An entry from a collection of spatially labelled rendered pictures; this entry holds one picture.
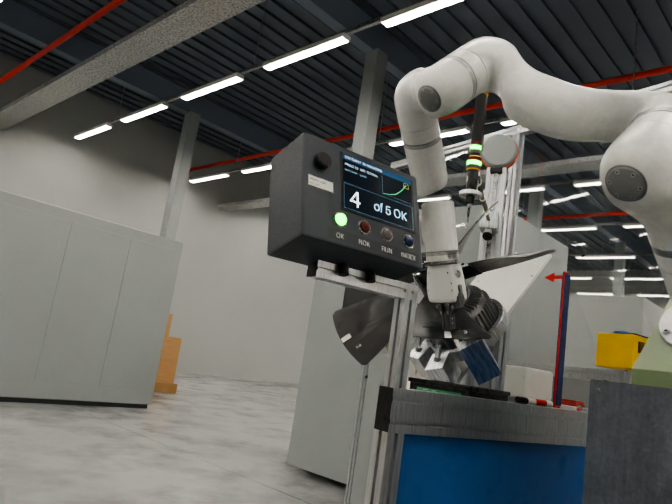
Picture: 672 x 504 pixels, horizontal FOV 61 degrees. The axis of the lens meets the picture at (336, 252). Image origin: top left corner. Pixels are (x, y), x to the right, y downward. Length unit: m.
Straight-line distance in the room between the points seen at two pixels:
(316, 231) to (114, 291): 6.20
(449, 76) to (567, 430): 0.86
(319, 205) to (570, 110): 0.47
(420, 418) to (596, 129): 0.61
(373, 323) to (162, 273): 5.67
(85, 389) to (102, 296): 1.03
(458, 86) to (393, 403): 0.60
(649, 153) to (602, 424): 0.50
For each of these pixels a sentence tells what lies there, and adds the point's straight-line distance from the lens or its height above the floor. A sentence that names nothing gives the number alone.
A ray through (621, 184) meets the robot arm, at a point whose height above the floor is 1.23.
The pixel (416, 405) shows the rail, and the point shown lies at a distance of 1.12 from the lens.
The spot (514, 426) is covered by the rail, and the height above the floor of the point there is 0.81.
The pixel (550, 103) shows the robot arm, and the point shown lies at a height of 1.39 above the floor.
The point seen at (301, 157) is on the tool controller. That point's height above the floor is 1.21.
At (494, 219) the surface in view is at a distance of 2.39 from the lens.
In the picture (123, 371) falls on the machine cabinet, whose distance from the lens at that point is 7.17.
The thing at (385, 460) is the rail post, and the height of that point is 0.73.
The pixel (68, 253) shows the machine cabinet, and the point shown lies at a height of 1.59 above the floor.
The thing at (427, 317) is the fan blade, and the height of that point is 1.04.
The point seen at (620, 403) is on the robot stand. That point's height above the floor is 0.89.
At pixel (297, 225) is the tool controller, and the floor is 1.09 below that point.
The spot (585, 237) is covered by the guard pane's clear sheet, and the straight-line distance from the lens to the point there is 2.42.
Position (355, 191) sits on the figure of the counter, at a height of 1.18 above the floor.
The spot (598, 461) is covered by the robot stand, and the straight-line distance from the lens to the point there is 1.20.
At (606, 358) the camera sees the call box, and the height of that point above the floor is 1.00.
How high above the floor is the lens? 0.89
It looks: 11 degrees up
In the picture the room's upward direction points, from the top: 9 degrees clockwise
